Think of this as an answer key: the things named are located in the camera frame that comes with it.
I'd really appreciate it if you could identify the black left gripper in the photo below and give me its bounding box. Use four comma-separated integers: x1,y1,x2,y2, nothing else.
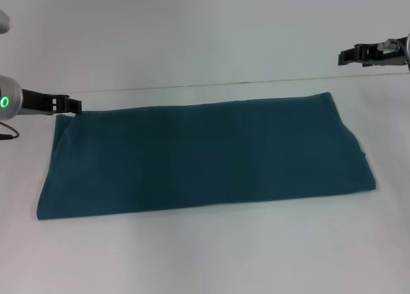
20,88,84,117

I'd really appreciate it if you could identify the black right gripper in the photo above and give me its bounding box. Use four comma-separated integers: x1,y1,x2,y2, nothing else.
338,37,410,68

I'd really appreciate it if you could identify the teal t-shirt with FREE print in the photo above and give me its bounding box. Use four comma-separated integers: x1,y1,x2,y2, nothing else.
36,92,377,222

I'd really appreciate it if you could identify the right gripper cable with plug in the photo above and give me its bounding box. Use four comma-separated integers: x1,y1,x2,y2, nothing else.
377,38,410,73

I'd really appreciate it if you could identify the gripper cable with plug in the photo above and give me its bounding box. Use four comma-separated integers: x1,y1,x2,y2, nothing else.
377,38,410,73
0,120,21,142

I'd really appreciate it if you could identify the left gripper cable with plug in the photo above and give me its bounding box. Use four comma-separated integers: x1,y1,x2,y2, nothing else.
0,120,21,142

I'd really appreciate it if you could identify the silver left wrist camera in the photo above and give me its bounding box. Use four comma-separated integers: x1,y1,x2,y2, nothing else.
0,9,12,35

